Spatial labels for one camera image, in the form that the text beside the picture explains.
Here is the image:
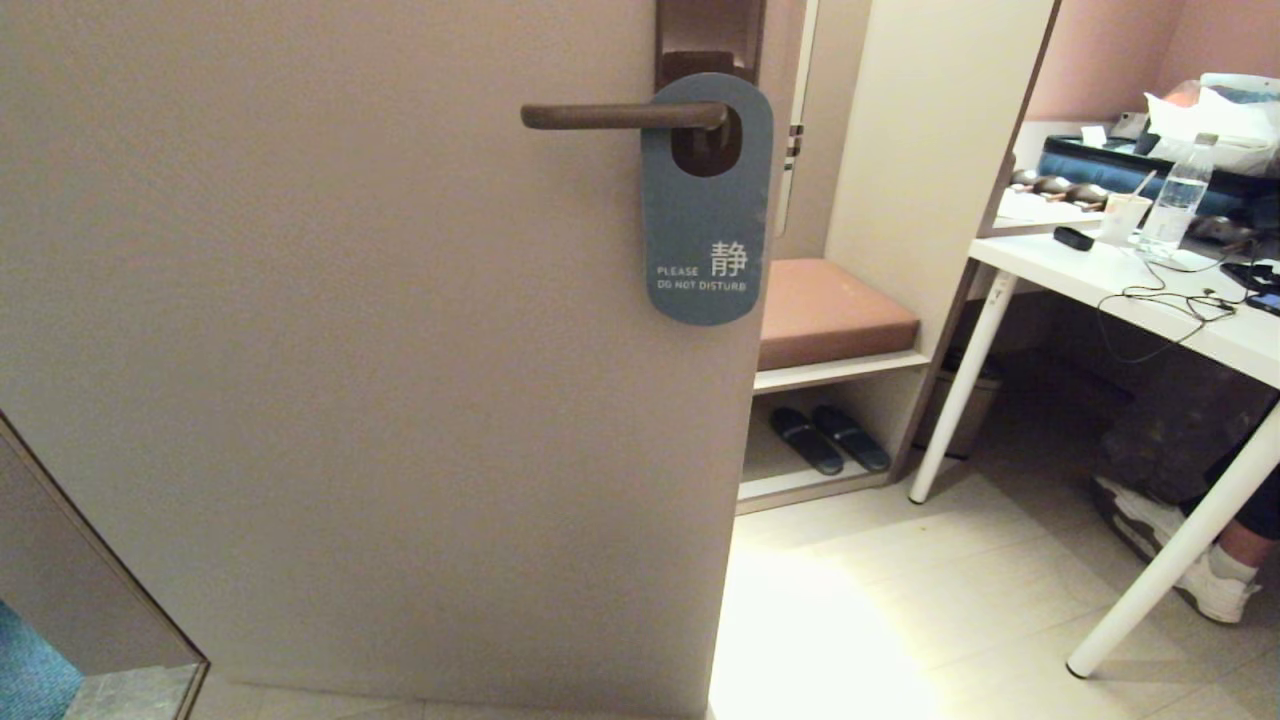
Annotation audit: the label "white round table leg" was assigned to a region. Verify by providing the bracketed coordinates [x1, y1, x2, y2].
[1066, 400, 1280, 679]
[908, 268, 1021, 504]

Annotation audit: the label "black smartphone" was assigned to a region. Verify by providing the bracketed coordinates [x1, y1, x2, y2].
[1222, 258, 1280, 317]

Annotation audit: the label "beige room door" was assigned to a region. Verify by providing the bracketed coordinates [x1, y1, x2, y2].
[0, 0, 801, 713]

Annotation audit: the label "white plastic bag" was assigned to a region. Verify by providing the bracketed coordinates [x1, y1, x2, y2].
[1145, 72, 1280, 179]

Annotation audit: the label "person's leg black trousers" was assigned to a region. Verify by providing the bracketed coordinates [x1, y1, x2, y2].
[1190, 400, 1280, 581]

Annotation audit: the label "white sneaker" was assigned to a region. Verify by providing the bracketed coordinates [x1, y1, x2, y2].
[1095, 474, 1261, 625]

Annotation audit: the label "clear plastic water bottle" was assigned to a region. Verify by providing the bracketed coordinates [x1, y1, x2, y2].
[1138, 132, 1221, 256]

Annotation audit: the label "black slipper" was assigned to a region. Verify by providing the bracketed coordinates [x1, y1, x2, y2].
[810, 403, 892, 473]
[768, 406, 846, 476]

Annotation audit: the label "brown metal door handle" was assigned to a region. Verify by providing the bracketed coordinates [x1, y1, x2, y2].
[520, 100, 732, 133]

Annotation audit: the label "blue and white door hanger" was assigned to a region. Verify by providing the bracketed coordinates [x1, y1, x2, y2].
[641, 72, 775, 326]

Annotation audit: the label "white shelf bench unit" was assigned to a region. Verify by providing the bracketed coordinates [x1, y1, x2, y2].
[735, 0, 1063, 516]

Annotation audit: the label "blue carpet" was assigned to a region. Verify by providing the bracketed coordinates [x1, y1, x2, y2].
[0, 600, 86, 720]

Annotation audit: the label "white paper sheet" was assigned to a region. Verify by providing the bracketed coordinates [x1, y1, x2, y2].
[1000, 188, 1106, 227]

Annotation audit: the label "dark blue tray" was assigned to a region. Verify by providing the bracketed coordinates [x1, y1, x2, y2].
[1038, 135, 1280, 216]

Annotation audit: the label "black earphone cable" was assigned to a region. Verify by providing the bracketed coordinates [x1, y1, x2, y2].
[1098, 240, 1261, 366]

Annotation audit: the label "white paper cup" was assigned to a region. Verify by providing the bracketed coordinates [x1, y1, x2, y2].
[1097, 170, 1158, 248]

